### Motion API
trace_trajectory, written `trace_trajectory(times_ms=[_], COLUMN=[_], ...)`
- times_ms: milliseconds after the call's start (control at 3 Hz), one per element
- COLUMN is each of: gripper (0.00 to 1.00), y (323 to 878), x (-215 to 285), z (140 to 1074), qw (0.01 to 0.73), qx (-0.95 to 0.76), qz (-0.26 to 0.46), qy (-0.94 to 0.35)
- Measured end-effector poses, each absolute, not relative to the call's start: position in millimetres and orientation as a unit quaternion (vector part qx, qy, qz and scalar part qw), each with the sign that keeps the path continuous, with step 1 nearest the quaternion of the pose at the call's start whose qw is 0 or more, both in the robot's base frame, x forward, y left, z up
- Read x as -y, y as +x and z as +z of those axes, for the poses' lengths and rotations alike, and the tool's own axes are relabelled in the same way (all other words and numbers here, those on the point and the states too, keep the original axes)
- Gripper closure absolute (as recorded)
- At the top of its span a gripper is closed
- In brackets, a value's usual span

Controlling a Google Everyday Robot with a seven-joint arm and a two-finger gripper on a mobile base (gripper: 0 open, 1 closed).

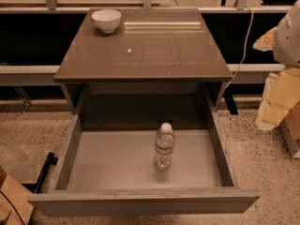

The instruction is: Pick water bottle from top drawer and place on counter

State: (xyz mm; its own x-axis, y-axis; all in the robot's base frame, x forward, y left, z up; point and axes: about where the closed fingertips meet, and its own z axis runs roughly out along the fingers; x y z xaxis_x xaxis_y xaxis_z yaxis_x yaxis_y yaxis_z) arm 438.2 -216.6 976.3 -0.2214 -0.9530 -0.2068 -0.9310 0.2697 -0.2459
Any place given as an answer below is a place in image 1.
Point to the black metal bar stand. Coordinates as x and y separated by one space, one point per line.
37 187

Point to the open grey top drawer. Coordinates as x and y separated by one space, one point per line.
113 172

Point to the grey cabinet with counter top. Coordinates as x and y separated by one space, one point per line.
158 66

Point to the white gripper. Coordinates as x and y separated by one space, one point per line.
288 44

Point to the white ceramic bowl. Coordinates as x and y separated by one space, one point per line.
107 20

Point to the wooden box right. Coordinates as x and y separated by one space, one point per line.
290 128

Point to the grey horizontal rail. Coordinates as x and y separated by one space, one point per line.
44 75

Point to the brown cardboard box left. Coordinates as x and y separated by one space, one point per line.
14 206

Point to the clear plastic water bottle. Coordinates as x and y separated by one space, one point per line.
164 145

